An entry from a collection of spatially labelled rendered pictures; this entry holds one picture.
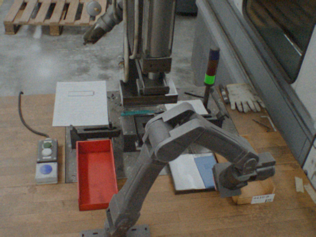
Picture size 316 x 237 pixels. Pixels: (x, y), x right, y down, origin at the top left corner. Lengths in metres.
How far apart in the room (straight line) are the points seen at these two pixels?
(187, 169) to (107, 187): 0.27
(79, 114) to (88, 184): 0.37
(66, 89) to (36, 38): 2.40
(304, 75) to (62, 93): 0.99
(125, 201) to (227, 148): 0.28
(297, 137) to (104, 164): 0.77
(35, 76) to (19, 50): 0.50
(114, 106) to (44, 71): 1.99
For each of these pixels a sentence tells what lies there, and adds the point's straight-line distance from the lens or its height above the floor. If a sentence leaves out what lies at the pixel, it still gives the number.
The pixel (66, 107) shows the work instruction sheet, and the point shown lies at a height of 0.90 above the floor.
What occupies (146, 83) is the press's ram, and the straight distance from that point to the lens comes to 1.22.
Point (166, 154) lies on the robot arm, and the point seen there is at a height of 1.26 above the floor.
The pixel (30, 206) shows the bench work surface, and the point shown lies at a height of 0.90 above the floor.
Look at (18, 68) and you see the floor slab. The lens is 3.62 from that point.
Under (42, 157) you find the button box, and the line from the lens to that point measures 1.35.
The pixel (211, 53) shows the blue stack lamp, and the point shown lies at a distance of 1.43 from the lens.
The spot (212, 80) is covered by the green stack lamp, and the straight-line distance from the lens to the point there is 1.49.
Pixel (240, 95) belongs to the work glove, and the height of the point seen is 0.92.
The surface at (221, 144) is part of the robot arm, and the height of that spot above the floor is 1.24.
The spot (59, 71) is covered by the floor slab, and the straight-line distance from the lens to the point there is 3.51.
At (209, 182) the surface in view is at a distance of 1.29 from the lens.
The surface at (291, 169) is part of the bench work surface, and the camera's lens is 1.45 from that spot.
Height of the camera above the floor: 1.87
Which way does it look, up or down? 39 degrees down
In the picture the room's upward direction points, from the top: 5 degrees clockwise
